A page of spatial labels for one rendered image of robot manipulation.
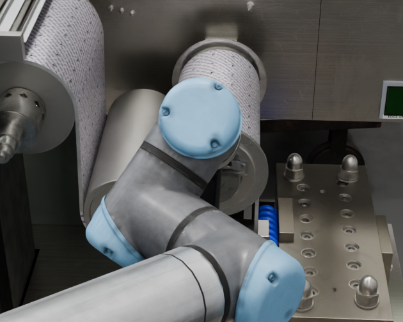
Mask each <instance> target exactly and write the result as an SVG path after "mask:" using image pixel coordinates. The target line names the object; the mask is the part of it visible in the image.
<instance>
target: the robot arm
mask: <svg viewBox="0 0 403 322"><path fill-rule="evenodd" d="M241 129H242V112H241V108H240V106H239V103H238V102H237V100H236V99H235V97H234V96H233V94H232V93H231V92H230V91H229V90H228V89H227V88H226V87H225V86H224V85H223V84H222V83H219V82H217V81H215V80H212V79H208V78H203V77H196V78H192V79H187V80H184V81H182V82H180V83H178V84H177V85H176V86H174V87H173V88H172V89H171V90H170V91H169V92H168V94H167V95H166V96H165V98H164V100H163V102H162V104H161V108H160V110H159V119H158V120H157V121H156V123H155V124H154V126H153V127H152V129H151V130H150V131H149V133H148V135H147V136H146V137H145V139H144V142H143V143H142V145H141V146H140V147H139V149H138V150H137V152H136V153H135V155H134V156H133V158H132V159H131V161H130V162H129V164H128V165H127V166H126V168H125V169H124V171H123V172H122V174H121V175H120V177H119V178H118V179H117V181H116V183H115V184H114V185H113V187H112V189H111V190H110V191H109V193H108V194H107V195H105V196H104V197H103V198H102V200H101V204H100V205H99V207H98V208H97V210H96V212H95V213H94V215H93V216H92V220H91V221H90V223H89V224H88V227H87V228H86V238H87V240H88V242H89V243H90V244H91V245H92V246H93V247H95V248H96V249H97V250H98V251H100V252H101V253H103V254H104V255H105V256H107V257H108V258H109V259H111V260H113V261H114V262H115V263H117V264H119V265H120V266H122V267H123V268H122V269H119V270H117V271H114V272H111V273H108V274H106V275H103V276H101V277H97V278H96V279H92V280H89V281H87V282H84V283H82V284H79V285H76V286H74V287H71V288H68V289H66V290H63V291H60V292H58V293H55V294H53V295H50V296H46V297H45V298H41V299H39V300H36V301H34V302H31V303H28V304H25V305H23V306H20V307H17V308H15V309H12V310H9V311H7V312H4V313H2V314H0V322H288V321H289V320H290V319H291V317H292V316H293V315H294V313H295V312H296V310H297V308H298V307H299V304H300V303H301V300H302V297H303V291H304V288H305V284H306V277H305V273H304V270H303V267H302V266H301V264H300V262H299V261H297V260H296V259H294V258H293V257H292V256H290V255H289V254H287V253H286V252H285V251H283V250H281V249H280V248H279V247H277V244H276V243H275V242H274V241H272V240H266V239H265V238H263V237H261V236H260V235H259V234H256V233H255V232H254V231H252V230H250V229H249V228H247V227H246V226H244V225H242V224H241V223H239V222H238V221H236V220H234V219H233V218H231V217H229V216H228V215H226V214H225V213H223V212H222V211H220V210H219V202H220V193H221V180H225V179H231V178H239V177H242V176H246V175H248V161H246V160H239V155H238V150H239V146H240V143H241Z"/></svg>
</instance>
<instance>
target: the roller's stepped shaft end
mask: <svg viewBox="0 0 403 322"><path fill-rule="evenodd" d="M23 138H24V131H23V129H22V128H21V127H20V126H19V125H18V124H16V123H12V122H7V123H4V124H2V125H1V126H0V164H5V163H7V162H8V161H9V159H11V158H12V157H13V156H14V154H15V153H16V152H18V150H19V148H20V145H21V143H22V140H23Z"/></svg>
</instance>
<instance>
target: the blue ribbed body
mask: <svg viewBox="0 0 403 322"><path fill-rule="evenodd" d="M277 218H278V214H277V210H276V209H274V208H273V207H272V206H269V205H262V206H260V207H259V208H258V219H259V220H269V237H270V240H272V241H274V242H275V243H276V244H277V247H278V219H277Z"/></svg>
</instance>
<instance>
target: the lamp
mask: <svg viewBox="0 0 403 322"><path fill-rule="evenodd" d="M386 114H403V88H389V90H388V99H387V105H386Z"/></svg>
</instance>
